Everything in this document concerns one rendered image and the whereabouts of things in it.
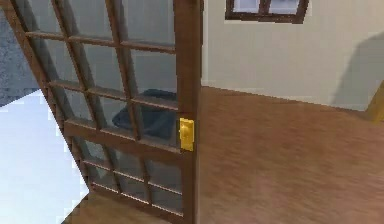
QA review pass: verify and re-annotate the yellow door handle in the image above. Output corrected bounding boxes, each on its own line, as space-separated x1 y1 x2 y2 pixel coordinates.
179 117 196 153

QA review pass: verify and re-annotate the dark blue bin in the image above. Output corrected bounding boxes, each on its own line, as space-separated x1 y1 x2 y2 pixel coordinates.
111 88 178 145

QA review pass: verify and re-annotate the brown framed window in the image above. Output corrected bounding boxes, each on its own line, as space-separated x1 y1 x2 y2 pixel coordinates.
224 0 310 25

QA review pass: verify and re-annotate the yellow furniture leg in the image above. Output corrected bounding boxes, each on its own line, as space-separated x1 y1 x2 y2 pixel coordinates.
365 80 384 124

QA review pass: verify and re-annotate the brown glass-paned door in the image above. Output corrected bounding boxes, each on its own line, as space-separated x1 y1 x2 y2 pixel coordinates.
0 0 205 224

